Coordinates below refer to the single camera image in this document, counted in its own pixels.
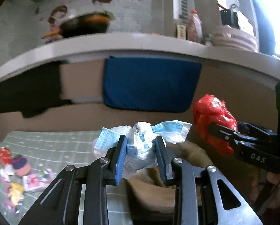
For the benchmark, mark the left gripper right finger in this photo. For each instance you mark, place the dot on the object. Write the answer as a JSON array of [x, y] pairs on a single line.
[[163, 161]]

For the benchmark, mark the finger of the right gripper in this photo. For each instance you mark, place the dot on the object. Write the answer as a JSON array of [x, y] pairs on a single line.
[[220, 133]]

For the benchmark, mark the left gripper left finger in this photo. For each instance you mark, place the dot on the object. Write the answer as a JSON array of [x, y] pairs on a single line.
[[120, 154]]

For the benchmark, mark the blue face mask wad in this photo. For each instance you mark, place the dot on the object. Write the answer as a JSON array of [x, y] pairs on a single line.
[[140, 148]]

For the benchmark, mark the red plastic bag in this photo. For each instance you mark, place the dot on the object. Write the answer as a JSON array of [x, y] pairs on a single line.
[[207, 110]]

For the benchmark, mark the yellow snack wrapper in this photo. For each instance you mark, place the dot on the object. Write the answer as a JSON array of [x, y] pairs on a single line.
[[14, 194]]

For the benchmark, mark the beige trash bin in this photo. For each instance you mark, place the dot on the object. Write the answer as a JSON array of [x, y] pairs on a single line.
[[148, 188]]

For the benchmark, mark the white kitchen counter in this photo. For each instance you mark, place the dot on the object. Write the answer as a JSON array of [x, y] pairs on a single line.
[[137, 42]]

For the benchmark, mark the right hand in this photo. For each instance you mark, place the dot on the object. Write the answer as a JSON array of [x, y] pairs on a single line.
[[273, 201]]

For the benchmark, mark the blue hanging cloth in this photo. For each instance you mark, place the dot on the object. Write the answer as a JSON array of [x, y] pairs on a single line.
[[150, 84]]

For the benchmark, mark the colourful pink snack packet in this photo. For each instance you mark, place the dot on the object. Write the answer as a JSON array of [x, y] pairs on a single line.
[[37, 181]]

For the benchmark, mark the green checked tablecloth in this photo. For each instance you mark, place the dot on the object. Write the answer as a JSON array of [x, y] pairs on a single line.
[[53, 151]]

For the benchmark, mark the purple pink round container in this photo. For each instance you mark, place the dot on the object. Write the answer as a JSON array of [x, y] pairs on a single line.
[[20, 165]]

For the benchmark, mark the orange cap drink bottle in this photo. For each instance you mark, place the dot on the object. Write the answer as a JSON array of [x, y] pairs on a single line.
[[194, 28]]

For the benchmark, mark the black hanging cloth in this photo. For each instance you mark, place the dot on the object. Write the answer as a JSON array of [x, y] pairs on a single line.
[[34, 91]]

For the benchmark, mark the yellow label sauce bottle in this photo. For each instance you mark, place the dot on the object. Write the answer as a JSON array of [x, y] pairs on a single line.
[[181, 31]]

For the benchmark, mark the black utensil holder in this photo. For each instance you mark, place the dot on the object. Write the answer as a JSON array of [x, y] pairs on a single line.
[[228, 16]]

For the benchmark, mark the black wok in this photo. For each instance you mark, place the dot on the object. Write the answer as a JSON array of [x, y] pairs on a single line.
[[87, 24]]

